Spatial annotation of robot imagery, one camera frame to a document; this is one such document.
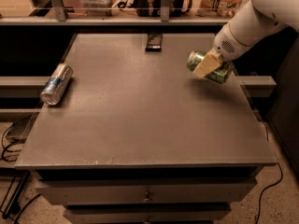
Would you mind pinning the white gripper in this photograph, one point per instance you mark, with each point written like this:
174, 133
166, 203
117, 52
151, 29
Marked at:
226, 48

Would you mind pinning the green soda can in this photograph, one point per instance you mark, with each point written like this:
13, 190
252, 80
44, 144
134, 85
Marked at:
220, 75

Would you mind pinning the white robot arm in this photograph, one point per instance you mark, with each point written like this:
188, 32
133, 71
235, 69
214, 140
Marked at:
256, 20

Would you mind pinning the blue silver redbull can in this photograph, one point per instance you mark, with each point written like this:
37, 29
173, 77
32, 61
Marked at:
56, 85

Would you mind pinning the black remote control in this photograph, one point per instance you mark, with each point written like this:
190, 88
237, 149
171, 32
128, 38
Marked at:
154, 42

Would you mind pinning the black backpack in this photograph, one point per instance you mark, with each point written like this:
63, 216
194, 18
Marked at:
152, 8

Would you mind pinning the grey drawer cabinet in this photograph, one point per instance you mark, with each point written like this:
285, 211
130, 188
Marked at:
138, 139

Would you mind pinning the upper drawer with knob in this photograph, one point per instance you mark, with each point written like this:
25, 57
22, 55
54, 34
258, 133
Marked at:
100, 192

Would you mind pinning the drawer with knob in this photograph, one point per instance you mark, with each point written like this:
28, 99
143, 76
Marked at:
100, 192
154, 215

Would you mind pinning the lower drawer with knob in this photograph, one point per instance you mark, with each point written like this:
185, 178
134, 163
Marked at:
154, 215

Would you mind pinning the grey metal shelf rail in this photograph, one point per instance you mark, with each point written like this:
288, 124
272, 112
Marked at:
18, 12

